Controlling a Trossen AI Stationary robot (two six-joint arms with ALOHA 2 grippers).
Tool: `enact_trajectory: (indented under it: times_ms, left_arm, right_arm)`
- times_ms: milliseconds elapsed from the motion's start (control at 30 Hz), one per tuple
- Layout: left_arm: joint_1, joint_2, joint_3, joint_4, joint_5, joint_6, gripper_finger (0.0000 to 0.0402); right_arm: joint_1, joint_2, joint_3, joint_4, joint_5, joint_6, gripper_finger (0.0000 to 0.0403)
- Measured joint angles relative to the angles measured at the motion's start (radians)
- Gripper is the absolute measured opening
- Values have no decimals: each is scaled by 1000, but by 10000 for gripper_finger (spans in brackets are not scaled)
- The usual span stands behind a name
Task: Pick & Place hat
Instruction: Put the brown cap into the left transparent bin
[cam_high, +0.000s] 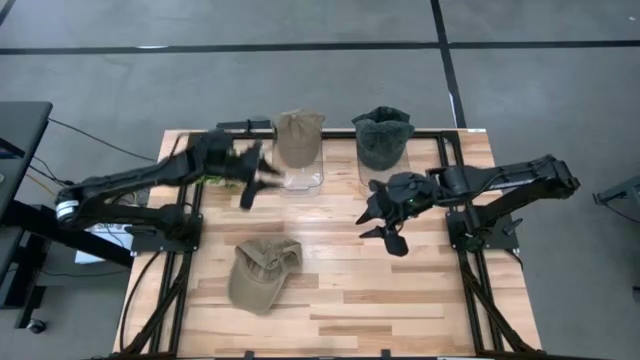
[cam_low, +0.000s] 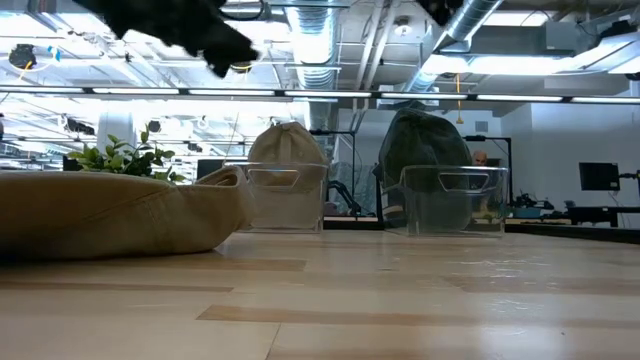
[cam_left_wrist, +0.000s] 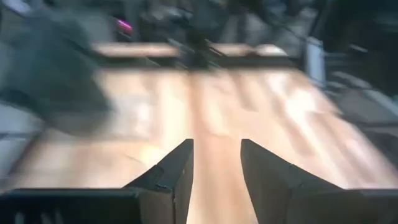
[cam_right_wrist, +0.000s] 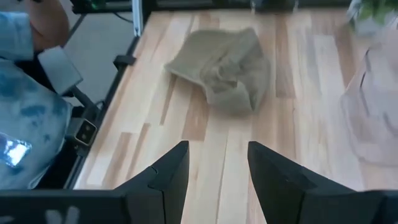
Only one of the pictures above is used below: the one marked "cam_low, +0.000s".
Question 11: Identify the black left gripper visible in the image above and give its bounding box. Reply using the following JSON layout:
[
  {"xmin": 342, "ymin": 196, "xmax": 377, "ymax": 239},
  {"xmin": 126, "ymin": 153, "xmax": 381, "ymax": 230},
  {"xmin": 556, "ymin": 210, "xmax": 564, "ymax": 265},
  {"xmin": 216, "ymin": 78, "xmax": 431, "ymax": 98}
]
[{"xmin": 74, "ymin": 0, "xmax": 261, "ymax": 79}]

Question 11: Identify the black aluminium table frame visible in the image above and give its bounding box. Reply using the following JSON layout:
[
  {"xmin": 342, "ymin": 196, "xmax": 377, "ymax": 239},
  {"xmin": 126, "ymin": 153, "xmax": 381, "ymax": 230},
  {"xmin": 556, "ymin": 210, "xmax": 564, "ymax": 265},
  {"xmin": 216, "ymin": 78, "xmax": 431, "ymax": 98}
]
[{"xmin": 322, "ymin": 218, "xmax": 640, "ymax": 246}]

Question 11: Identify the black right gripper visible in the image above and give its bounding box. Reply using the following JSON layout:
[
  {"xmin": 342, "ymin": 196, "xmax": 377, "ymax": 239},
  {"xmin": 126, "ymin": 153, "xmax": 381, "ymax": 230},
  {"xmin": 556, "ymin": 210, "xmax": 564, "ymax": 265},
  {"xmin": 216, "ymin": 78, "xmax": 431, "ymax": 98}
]
[{"xmin": 417, "ymin": 0, "xmax": 464, "ymax": 27}]

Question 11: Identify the faded green baseball cap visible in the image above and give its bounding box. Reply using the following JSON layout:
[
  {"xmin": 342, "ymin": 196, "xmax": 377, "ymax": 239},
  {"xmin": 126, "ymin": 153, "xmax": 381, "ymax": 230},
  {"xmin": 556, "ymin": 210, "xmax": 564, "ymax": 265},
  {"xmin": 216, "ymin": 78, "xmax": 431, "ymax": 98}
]
[{"xmin": 372, "ymin": 108, "xmax": 475, "ymax": 232}]

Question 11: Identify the tan baseball cap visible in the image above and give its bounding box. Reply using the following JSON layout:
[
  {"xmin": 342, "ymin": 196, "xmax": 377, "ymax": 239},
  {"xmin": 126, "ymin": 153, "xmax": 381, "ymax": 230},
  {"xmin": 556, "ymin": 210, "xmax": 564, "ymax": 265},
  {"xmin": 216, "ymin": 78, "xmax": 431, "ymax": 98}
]
[
  {"xmin": 0, "ymin": 165, "xmax": 257, "ymax": 261},
  {"xmin": 247, "ymin": 121, "xmax": 330, "ymax": 230}
]

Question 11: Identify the black bench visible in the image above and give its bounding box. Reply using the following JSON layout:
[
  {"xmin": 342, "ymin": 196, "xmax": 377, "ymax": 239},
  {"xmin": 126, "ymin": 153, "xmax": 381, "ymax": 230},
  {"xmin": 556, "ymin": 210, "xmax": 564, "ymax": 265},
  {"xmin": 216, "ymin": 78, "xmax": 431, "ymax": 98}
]
[{"xmin": 567, "ymin": 204, "xmax": 640, "ymax": 229}]

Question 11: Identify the yellow hanging cord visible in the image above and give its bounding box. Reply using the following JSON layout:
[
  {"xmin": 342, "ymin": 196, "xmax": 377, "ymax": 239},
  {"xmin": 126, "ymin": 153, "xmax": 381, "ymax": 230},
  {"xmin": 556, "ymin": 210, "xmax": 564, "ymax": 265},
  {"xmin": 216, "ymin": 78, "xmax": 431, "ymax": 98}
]
[{"xmin": 453, "ymin": 73, "xmax": 465, "ymax": 126}]

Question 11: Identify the black computer monitor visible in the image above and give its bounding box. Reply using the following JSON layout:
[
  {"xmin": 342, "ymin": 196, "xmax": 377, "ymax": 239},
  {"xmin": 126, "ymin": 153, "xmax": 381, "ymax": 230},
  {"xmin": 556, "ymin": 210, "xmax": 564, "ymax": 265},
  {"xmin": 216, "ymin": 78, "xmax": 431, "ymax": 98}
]
[
  {"xmin": 195, "ymin": 158, "xmax": 226, "ymax": 180},
  {"xmin": 578, "ymin": 161, "xmax": 622, "ymax": 192}
]

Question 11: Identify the clear plastic bin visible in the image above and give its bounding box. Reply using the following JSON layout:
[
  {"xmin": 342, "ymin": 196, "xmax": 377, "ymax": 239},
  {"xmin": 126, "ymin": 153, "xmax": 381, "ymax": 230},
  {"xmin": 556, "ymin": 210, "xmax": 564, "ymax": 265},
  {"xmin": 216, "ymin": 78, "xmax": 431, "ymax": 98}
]
[
  {"xmin": 384, "ymin": 164, "xmax": 510, "ymax": 239},
  {"xmin": 223, "ymin": 160, "xmax": 330, "ymax": 235}
]

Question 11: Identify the small green potted plant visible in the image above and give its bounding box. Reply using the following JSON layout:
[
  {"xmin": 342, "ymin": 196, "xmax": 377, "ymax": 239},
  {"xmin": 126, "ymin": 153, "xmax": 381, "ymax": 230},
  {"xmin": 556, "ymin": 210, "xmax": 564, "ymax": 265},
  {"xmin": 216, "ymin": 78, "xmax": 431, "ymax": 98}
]
[{"xmin": 66, "ymin": 124, "xmax": 187, "ymax": 183}]

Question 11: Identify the long linear ceiling light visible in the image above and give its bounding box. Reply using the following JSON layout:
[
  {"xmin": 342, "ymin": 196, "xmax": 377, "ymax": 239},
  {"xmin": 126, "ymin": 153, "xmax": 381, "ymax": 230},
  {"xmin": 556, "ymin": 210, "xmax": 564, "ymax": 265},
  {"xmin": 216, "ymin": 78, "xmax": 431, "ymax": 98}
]
[{"xmin": 0, "ymin": 85, "xmax": 640, "ymax": 105}]

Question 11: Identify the silver round ceiling duct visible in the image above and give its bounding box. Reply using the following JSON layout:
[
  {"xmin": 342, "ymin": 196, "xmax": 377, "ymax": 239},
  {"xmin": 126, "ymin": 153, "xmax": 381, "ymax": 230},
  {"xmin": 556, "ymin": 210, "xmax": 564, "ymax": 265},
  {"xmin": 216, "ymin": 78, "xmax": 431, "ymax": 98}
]
[
  {"xmin": 399, "ymin": 0, "xmax": 504, "ymax": 94},
  {"xmin": 282, "ymin": 0, "xmax": 344, "ymax": 131}
]

